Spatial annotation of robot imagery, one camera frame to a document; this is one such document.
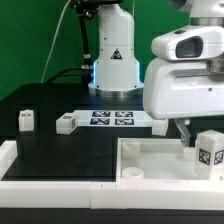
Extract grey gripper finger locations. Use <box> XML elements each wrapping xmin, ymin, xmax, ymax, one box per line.
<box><xmin>174</xmin><ymin>118</ymin><xmax>191</xmax><ymax>147</ymax></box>

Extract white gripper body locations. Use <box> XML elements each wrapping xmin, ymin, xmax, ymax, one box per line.
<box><xmin>143</xmin><ymin>58</ymin><xmax>224</xmax><ymax>120</ymax></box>

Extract white square tabletop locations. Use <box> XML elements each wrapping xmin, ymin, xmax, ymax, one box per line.
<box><xmin>115</xmin><ymin>137</ymin><xmax>224</xmax><ymax>184</ymax></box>

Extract white U-shaped obstacle fence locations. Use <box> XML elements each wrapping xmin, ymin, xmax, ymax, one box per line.
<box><xmin>0</xmin><ymin>141</ymin><xmax>224</xmax><ymax>211</ymax></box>

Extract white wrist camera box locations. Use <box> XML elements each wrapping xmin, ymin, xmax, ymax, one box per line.
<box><xmin>151</xmin><ymin>25</ymin><xmax>224</xmax><ymax>61</ymax></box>

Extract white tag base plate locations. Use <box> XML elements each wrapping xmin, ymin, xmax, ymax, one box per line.
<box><xmin>76</xmin><ymin>110</ymin><xmax>152</xmax><ymax>127</ymax></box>

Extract black cables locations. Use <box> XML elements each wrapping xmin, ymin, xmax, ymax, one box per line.
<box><xmin>45</xmin><ymin>65</ymin><xmax>94</xmax><ymax>85</ymax></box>

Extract white cable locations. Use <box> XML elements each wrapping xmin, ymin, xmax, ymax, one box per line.
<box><xmin>40</xmin><ymin>0</ymin><xmax>73</xmax><ymax>84</ymax></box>

